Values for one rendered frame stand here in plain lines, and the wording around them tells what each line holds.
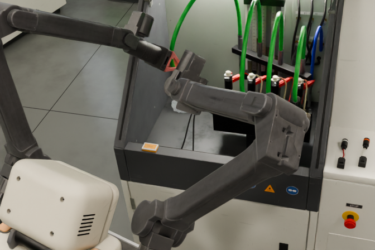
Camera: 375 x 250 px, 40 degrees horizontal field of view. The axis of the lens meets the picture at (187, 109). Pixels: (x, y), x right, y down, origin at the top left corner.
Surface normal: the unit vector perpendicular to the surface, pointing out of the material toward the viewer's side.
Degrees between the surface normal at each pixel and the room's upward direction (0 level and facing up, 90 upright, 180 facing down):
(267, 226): 90
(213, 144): 0
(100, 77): 0
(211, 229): 90
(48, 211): 48
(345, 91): 76
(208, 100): 53
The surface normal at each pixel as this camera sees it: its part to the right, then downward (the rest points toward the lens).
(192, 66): 0.40, 0.18
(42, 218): -0.44, -0.11
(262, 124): -0.80, -0.40
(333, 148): -0.07, -0.78
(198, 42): -0.28, 0.61
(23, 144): 0.72, 0.10
